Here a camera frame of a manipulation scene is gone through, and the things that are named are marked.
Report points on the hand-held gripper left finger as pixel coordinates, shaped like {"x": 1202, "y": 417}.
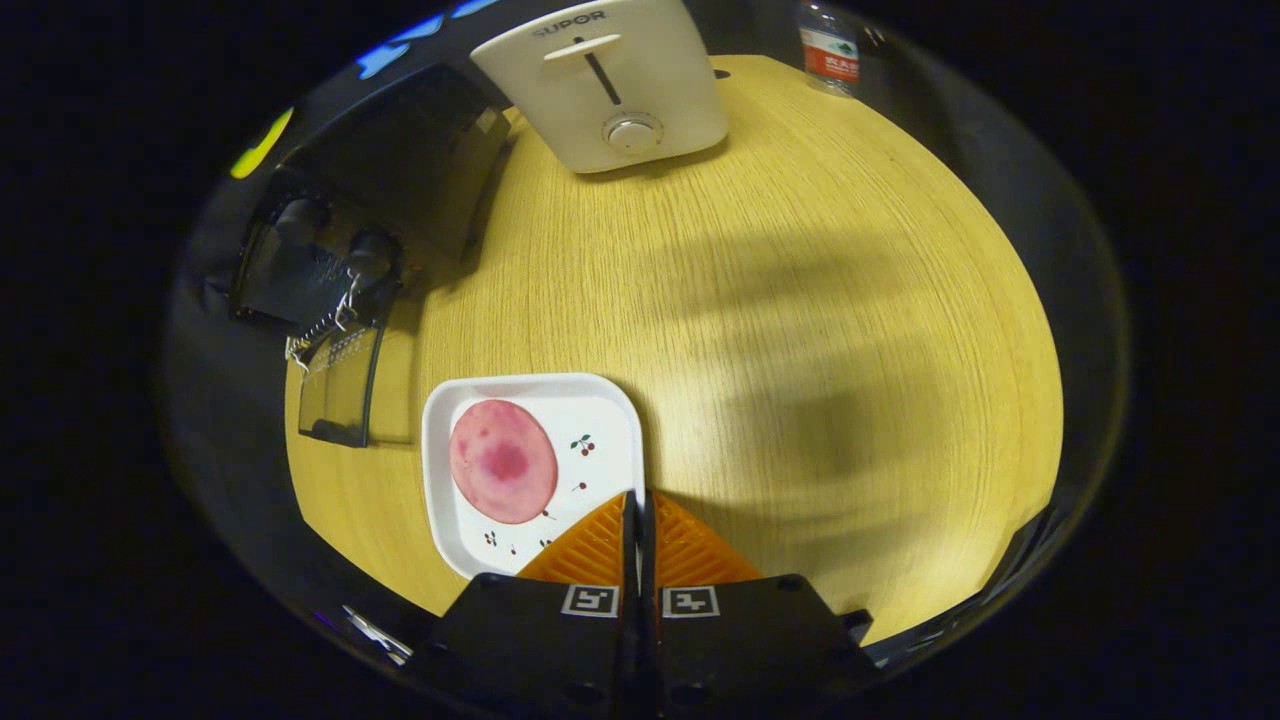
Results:
{"x": 545, "y": 640}

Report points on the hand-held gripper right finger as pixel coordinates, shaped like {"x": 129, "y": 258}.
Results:
{"x": 740, "y": 640}

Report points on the pink ham slice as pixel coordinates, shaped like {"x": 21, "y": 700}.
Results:
{"x": 500, "y": 460}

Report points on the white cherry print plate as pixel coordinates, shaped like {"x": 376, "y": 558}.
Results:
{"x": 600, "y": 410}

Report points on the black toaster oven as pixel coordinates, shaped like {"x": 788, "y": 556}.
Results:
{"x": 400, "y": 170}

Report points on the white bread toaster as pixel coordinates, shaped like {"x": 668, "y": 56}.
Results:
{"x": 660, "y": 70}

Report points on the red label water bottle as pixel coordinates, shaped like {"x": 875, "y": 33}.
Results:
{"x": 828, "y": 50}

